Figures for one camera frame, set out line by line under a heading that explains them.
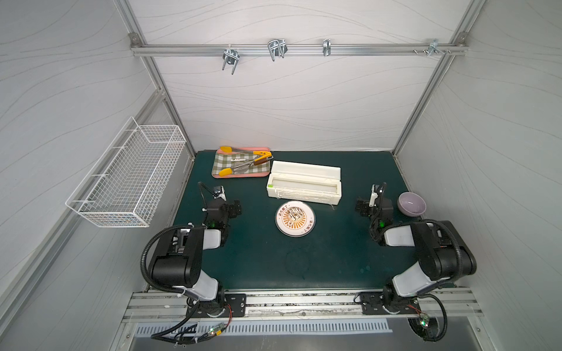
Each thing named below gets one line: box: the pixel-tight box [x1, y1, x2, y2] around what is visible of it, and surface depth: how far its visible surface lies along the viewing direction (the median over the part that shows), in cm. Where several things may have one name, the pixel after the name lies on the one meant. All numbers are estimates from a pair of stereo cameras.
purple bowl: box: [397, 191, 427, 218], surface depth 98 cm
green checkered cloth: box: [212, 152, 271, 175], surface depth 117 cm
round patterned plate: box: [275, 200, 317, 238], surface depth 95 cm
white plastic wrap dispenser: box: [266, 160, 343, 206], surface depth 101 cm
